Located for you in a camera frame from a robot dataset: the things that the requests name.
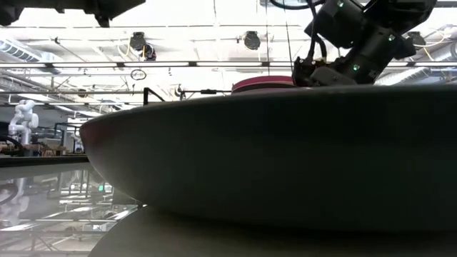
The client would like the purple plate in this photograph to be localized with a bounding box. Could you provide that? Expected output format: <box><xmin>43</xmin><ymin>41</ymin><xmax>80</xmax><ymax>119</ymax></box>
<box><xmin>231</xmin><ymin>88</ymin><xmax>297</xmax><ymax>96</ymax></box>

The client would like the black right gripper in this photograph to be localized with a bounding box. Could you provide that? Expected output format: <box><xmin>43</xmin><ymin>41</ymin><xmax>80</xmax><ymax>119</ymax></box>
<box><xmin>291</xmin><ymin>56</ymin><xmax>328</xmax><ymax>88</ymax></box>

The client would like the dark green plate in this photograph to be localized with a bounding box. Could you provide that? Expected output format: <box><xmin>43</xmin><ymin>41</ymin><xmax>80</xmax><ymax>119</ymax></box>
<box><xmin>79</xmin><ymin>84</ymin><xmax>457</xmax><ymax>233</ymax></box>

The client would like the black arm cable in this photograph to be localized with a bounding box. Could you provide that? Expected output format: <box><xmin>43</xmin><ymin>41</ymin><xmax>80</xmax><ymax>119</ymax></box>
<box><xmin>269</xmin><ymin>0</ymin><xmax>328</xmax><ymax>61</ymax></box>

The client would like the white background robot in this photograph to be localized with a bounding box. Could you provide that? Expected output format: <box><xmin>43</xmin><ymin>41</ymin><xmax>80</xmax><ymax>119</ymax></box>
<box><xmin>7</xmin><ymin>99</ymin><xmax>39</xmax><ymax>146</ymax></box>

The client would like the long ceiling light strip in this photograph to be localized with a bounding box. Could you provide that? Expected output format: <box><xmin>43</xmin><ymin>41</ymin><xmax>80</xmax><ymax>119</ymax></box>
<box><xmin>0</xmin><ymin>61</ymin><xmax>457</xmax><ymax>69</ymax></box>

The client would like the black metal shelf frame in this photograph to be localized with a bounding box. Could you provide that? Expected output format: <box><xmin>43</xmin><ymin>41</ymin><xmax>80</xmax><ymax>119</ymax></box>
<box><xmin>142</xmin><ymin>87</ymin><xmax>233</xmax><ymax>106</ymax></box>

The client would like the black background table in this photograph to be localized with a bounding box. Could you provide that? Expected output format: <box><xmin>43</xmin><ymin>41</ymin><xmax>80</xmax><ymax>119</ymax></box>
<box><xmin>0</xmin><ymin>154</ymin><xmax>90</xmax><ymax>168</ymax></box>

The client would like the black ceiling cable reel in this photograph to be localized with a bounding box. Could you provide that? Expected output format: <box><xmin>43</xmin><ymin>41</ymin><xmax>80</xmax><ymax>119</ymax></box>
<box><xmin>243</xmin><ymin>30</ymin><xmax>262</xmax><ymax>51</ymax></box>
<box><xmin>129</xmin><ymin>31</ymin><xmax>148</xmax><ymax>51</ymax></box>

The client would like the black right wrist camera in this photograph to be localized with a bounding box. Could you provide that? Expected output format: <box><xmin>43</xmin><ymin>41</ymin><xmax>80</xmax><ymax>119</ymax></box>
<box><xmin>309</xmin><ymin>66</ymin><xmax>358</xmax><ymax>87</ymax></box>

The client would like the pink plate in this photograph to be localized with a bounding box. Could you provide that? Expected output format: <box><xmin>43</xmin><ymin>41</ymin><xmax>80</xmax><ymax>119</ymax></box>
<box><xmin>231</xmin><ymin>75</ymin><xmax>296</xmax><ymax>91</ymax></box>

